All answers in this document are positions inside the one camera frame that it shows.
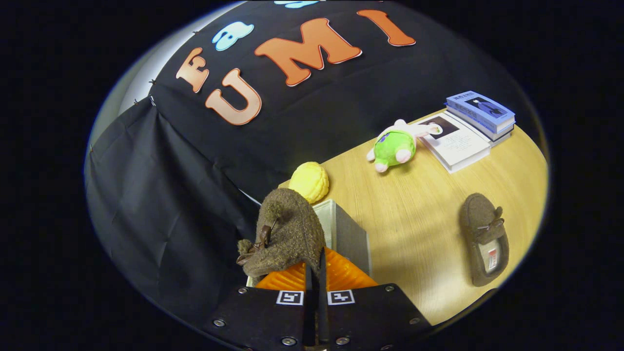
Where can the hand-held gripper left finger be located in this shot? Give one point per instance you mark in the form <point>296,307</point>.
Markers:
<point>308,312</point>

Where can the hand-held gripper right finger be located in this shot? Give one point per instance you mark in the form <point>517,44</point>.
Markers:
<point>322,302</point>

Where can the beige fabric storage box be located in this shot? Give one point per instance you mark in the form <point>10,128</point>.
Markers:
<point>348,239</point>

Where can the brown fuzzy shoe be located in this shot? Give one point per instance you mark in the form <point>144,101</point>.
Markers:
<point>480,219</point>
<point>292,229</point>

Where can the yellow plush bun toy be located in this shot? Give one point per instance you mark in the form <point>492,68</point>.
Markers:
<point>309,181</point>

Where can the green and pink plush toy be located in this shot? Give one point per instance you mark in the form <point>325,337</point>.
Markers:
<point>392,146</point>

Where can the white book with dark photo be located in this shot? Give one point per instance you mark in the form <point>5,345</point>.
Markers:
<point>458,144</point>

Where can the plain white book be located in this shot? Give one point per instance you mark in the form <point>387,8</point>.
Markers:
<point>502,141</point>

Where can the blue book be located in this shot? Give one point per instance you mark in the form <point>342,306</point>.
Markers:
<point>480,108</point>
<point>499,134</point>

